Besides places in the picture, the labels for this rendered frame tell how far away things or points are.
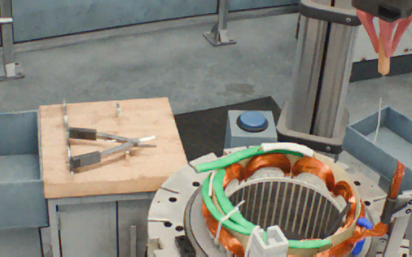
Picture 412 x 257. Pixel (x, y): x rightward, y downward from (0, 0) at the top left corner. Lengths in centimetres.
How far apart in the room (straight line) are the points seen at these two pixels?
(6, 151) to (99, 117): 17
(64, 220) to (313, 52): 52
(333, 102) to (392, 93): 204
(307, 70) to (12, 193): 56
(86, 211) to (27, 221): 9
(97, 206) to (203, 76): 226
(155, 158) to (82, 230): 15
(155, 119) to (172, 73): 216
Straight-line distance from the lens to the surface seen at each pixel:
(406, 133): 123
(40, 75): 328
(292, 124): 137
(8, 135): 117
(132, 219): 107
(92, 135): 105
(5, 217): 105
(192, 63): 336
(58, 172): 102
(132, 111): 114
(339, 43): 128
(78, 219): 106
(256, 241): 77
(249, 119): 117
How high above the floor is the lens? 171
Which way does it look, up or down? 35 degrees down
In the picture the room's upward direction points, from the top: 5 degrees clockwise
